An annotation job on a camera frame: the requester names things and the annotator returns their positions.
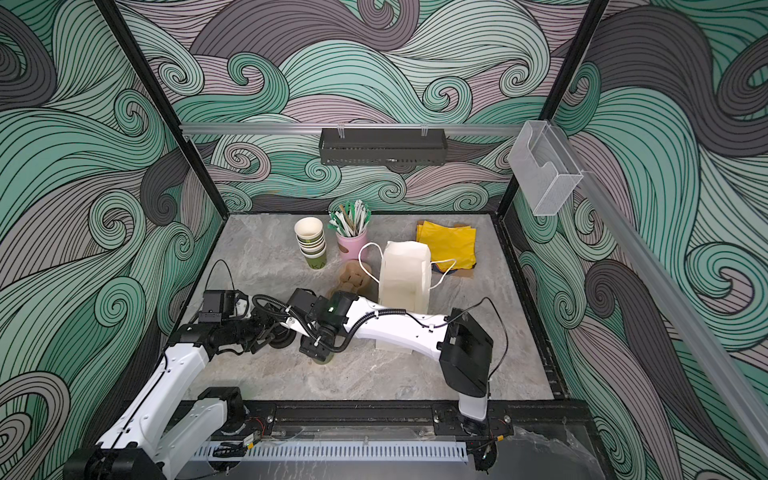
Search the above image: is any green paper coffee cup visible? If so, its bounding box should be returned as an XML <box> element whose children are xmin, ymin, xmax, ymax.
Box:
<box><xmin>312</xmin><ymin>353</ymin><xmax>334</xmax><ymax>365</ymax></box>

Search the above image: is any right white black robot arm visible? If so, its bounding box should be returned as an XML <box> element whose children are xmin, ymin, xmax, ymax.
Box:
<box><xmin>251</xmin><ymin>288</ymin><xmax>496</xmax><ymax>436</ymax></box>

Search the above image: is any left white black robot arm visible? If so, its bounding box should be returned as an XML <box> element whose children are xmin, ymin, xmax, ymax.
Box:
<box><xmin>63</xmin><ymin>290</ymin><xmax>263</xmax><ymax>479</ymax></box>

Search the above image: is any white paper takeout bag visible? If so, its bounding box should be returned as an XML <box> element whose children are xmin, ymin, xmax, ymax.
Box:
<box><xmin>357</xmin><ymin>241</ymin><xmax>442</xmax><ymax>359</ymax></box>

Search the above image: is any stack of black cup lids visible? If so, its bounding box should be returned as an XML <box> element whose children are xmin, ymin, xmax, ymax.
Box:
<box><xmin>269</xmin><ymin>326</ymin><xmax>297</xmax><ymax>349</ymax></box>

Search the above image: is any brown pulp cup carrier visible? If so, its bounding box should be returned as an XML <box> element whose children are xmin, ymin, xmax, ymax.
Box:
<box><xmin>328</xmin><ymin>260</ymin><xmax>378</xmax><ymax>302</ymax></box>

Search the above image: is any pink cup holder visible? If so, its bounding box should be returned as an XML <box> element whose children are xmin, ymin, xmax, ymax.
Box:
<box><xmin>336</xmin><ymin>229</ymin><xmax>368</xmax><ymax>261</ymax></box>

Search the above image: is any stack of green paper cups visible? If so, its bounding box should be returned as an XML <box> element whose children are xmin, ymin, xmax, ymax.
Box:
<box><xmin>294</xmin><ymin>217</ymin><xmax>327</xmax><ymax>270</ymax></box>

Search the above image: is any yellow napkin stack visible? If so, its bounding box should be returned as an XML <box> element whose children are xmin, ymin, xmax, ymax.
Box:
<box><xmin>416</xmin><ymin>221</ymin><xmax>477</xmax><ymax>273</ymax></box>

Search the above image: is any white slotted cable duct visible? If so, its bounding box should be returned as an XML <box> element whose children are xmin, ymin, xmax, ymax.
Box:
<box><xmin>191</xmin><ymin>440</ymin><xmax>469</xmax><ymax>463</ymax></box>

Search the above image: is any black wall-mounted tray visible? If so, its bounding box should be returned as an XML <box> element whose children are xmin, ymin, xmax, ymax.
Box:
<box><xmin>319</xmin><ymin>129</ymin><xmax>448</xmax><ymax>167</ymax></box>

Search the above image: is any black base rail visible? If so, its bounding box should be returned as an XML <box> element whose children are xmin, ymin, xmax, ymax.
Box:
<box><xmin>213</xmin><ymin>400</ymin><xmax>591</xmax><ymax>440</ymax></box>

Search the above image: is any aluminium rail back wall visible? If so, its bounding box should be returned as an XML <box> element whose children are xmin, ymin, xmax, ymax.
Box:
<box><xmin>179</xmin><ymin>122</ymin><xmax>523</xmax><ymax>137</ymax></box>

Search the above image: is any aluminium rail wall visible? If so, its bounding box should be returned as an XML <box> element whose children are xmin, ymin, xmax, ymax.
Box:
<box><xmin>548</xmin><ymin>124</ymin><xmax>767</xmax><ymax>460</ymax></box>
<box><xmin>179</xmin><ymin>122</ymin><xmax>523</xmax><ymax>137</ymax></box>

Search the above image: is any clear acrylic wall holder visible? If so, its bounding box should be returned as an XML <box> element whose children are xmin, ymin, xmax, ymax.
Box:
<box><xmin>507</xmin><ymin>120</ymin><xmax>583</xmax><ymax>217</ymax></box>

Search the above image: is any aluminium rail right wall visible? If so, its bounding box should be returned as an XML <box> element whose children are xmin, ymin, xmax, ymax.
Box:
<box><xmin>548</xmin><ymin>124</ymin><xmax>767</xmax><ymax>460</ymax></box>

